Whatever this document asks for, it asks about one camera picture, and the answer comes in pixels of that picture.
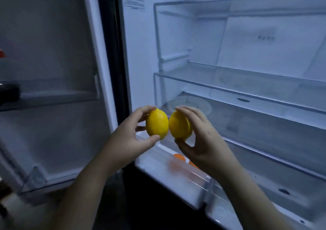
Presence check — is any person's right hand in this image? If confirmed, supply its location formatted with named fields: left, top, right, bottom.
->
left=174, top=106, right=243, bottom=181

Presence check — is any person's left hand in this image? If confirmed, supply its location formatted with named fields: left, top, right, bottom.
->
left=101, top=105, right=161, bottom=174

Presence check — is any lemon pair one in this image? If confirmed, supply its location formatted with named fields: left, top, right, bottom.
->
left=145, top=108, right=169, bottom=141
left=168, top=110, right=193, bottom=140

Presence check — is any black refrigerator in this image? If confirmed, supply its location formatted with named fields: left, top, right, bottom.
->
left=0, top=0, right=326, bottom=230

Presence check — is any person's left forearm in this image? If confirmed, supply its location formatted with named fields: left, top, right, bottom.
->
left=43, top=156, right=123, bottom=230

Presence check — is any clear crisper drawer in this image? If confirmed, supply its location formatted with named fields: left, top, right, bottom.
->
left=134, top=130, right=213, bottom=211
left=205, top=140, right=326, bottom=230

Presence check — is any clear round plastic plate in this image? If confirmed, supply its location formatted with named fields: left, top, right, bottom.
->
left=167, top=95, right=213, bottom=117

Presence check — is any deep clear door bin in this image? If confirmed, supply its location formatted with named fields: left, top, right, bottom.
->
left=0, top=74, right=101, bottom=112

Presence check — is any shallow clear door bin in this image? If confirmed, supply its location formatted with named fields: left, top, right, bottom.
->
left=18, top=165, right=85, bottom=200

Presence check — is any dark drink bottle red label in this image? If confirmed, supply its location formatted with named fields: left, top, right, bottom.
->
left=0, top=49, right=22, bottom=104

